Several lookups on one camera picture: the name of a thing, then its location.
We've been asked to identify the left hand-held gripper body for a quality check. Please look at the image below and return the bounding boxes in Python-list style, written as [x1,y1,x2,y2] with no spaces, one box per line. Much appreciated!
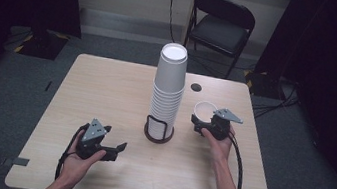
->
[73,116,125,166]

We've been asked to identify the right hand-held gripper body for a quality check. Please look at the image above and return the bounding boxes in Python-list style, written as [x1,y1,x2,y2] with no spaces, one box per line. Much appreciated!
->
[193,104,246,145]

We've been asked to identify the white paper cup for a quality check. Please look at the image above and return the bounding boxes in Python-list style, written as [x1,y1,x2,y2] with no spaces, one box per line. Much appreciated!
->
[191,99,220,128]

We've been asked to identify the black wire cup holder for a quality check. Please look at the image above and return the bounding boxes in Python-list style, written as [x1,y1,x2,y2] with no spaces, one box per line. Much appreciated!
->
[141,113,177,147]

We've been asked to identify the stack of white cups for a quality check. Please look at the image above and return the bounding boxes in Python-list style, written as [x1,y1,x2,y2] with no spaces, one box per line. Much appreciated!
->
[144,40,192,144]

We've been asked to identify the person's right hand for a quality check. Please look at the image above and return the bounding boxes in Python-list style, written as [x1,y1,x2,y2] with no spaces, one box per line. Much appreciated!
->
[196,121,237,165]

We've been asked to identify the person's left hand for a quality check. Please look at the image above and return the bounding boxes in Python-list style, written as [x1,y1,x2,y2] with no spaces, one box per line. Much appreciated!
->
[55,127,111,189]

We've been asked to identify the black table grommet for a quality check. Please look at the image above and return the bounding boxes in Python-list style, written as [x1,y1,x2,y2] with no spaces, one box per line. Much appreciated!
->
[189,82,203,93]

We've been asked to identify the black stand base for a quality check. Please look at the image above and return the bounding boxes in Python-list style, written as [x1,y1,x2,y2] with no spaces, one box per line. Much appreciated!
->
[14,25,70,63]
[243,69,284,101]

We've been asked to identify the grey tape strip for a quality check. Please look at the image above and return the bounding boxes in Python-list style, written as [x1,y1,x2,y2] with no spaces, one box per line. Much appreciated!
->
[1,154,31,170]

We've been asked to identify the black folding chair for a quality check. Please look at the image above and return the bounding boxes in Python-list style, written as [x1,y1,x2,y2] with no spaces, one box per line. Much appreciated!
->
[179,0,259,84]

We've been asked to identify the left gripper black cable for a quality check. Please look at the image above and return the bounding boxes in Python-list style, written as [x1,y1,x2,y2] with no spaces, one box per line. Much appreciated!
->
[54,120,90,184]

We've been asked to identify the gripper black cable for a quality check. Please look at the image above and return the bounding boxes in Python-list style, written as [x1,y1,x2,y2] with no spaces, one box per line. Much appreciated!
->
[219,132,251,189]
[54,120,90,184]

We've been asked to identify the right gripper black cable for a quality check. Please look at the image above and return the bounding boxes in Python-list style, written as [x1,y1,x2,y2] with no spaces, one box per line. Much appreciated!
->
[219,132,251,189]

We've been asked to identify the black floor cables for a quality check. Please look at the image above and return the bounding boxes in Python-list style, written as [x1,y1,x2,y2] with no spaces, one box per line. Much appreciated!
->
[250,76,303,125]

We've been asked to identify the black wall power cable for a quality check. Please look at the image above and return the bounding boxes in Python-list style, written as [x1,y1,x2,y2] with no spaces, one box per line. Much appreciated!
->
[161,0,183,44]

